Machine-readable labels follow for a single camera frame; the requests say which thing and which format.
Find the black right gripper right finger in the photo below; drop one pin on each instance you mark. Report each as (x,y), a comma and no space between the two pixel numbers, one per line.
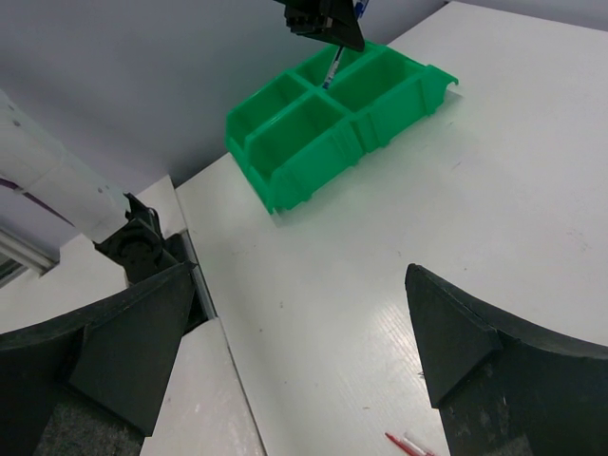
(504,385)

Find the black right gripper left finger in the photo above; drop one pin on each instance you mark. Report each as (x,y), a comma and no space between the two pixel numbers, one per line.
(92,381)

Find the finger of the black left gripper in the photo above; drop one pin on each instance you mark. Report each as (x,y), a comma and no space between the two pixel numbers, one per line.
(328,21)

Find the blue gel pen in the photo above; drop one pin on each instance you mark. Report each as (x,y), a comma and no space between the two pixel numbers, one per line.
(333,68)

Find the red gel pen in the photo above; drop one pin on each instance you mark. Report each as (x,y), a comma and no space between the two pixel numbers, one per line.
(408,446)

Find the blue pen cap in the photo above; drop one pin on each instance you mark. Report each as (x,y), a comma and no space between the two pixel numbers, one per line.
(359,8)

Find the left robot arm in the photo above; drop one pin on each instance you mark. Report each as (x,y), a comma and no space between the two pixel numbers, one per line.
(38,167)

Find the green compartment bin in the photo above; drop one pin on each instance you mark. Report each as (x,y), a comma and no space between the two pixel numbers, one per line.
(296,133)

